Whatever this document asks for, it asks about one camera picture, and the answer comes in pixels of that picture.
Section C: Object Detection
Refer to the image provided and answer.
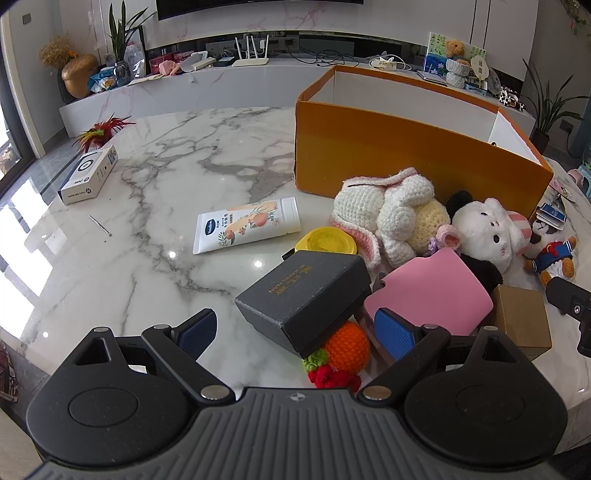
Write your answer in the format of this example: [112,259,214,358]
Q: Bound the white cartridge box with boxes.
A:
[58,145,119,206]

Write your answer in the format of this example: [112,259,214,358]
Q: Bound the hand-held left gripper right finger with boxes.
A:
[356,307,533,407]

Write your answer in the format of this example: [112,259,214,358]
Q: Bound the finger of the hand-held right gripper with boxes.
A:
[546,277,591,319]
[576,318,591,357]

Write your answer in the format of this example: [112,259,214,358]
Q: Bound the white router with antennas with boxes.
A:
[232,35,271,68]

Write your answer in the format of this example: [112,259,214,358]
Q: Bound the green plant in glass vase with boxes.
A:
[108,0,158,87]

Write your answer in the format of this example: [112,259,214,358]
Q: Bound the small duck plush toy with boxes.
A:
[524,219,579,287]

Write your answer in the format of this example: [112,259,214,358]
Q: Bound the pink pouch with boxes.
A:
[362,248,495,337]

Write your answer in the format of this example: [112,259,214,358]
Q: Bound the yellow round lid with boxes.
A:
[295,227,358,257]

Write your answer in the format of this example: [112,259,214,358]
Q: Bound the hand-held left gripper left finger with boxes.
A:
[71,308,237,407]

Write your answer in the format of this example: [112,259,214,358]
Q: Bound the crocheted orange with strawberry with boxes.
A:
[302,322,371,393]

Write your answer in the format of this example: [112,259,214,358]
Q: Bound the white plush with striped hat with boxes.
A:
[445,191,532,296]

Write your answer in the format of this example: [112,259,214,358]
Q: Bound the white crocheted bunny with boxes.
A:
[329,168,462,271]

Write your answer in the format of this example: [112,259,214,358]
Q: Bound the white charger with cables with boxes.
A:
[368,54,409,73]

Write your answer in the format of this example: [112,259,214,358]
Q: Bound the white marble media console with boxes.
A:
[60,60,536,139]

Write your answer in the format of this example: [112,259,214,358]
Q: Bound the green plant in black pot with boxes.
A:
[522,58,588,154]

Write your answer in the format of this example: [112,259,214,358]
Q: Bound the red feather plant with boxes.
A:
[73,115,137,153]

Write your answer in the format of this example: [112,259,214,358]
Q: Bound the small brown cardboard box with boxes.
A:
[492,285,552,361]

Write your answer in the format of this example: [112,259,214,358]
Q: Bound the black gift box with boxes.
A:
[235,250,372,360]

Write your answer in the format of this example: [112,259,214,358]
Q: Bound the gold vase with dried flowers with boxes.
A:
[39,33,100,100]

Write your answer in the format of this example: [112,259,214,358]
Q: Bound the black picture frame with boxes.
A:
[121,25,148,79]

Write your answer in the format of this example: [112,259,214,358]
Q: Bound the black television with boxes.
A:
[156,0,365,20]

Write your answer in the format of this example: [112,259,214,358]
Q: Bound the orange cardboard box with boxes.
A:
[294,65,554,217]

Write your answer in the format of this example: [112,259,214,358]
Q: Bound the cow print figurine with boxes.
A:
[499,85,528,110]

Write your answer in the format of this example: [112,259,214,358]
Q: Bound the white lotion tube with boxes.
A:
[192,197,302,256]

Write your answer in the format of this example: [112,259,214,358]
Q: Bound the blue paper tags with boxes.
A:
[536,203,568,230]

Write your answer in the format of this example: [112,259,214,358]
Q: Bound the bear picture board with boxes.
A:
[422,32,488,89]

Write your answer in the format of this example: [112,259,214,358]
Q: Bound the blue snack packet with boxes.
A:
[89,67,117,92]

